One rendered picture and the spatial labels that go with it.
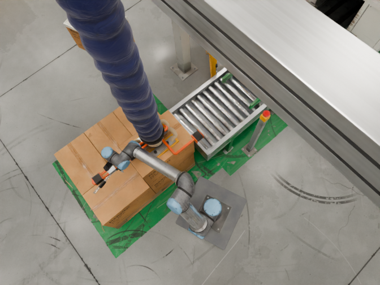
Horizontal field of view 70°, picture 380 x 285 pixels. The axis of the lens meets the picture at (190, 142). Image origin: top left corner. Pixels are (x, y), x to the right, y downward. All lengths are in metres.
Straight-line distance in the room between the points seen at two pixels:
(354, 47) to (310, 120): 0.10
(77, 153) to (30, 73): 1.96
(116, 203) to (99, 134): 0.82
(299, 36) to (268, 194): 3.14
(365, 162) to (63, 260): 3.52
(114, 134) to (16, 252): 1.82
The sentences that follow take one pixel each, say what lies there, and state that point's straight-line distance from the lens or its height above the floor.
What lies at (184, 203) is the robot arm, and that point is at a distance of 1.79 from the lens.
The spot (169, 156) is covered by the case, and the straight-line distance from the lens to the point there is 2.52.
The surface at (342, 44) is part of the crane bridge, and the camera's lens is 0.40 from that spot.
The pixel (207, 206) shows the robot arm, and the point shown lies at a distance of 2.31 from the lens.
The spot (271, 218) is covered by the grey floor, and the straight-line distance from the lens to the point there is 3.43.
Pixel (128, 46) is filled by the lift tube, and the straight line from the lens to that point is 1.35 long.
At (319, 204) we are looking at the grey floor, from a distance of 3.63.
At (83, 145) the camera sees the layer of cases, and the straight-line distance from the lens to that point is 3.25.
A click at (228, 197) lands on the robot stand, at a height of 0.75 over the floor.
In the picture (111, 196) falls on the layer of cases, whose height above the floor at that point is 0.54.
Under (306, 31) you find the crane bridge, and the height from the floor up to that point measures 3.05.
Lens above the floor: 3.33
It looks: 69 degrees down
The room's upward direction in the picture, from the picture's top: 8 degrees counter-clockwise
